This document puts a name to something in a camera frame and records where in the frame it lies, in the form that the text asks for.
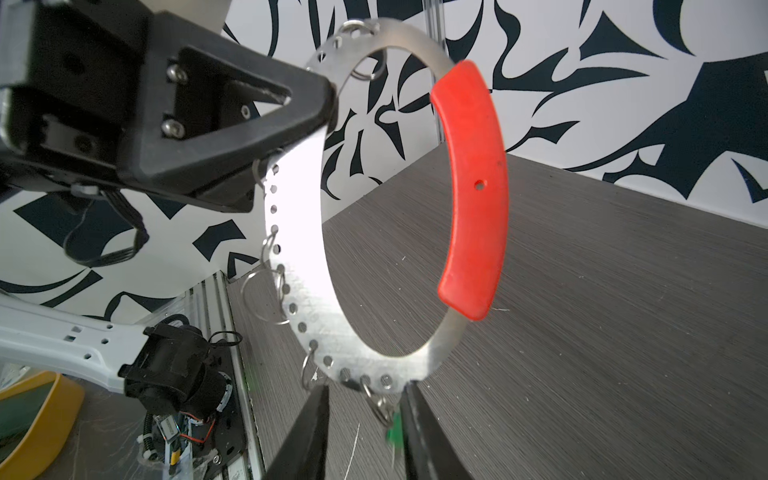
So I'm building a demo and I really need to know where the yellow plastic bin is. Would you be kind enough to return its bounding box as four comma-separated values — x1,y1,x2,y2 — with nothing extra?
1,371,85,479

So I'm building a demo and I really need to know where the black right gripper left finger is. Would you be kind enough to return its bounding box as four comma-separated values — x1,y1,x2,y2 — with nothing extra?
263,385,330,480

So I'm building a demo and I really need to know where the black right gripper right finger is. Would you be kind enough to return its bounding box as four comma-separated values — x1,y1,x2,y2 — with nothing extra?
400,381,472,480

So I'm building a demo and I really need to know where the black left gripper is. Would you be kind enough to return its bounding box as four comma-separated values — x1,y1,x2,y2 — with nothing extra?
1,1,335,213

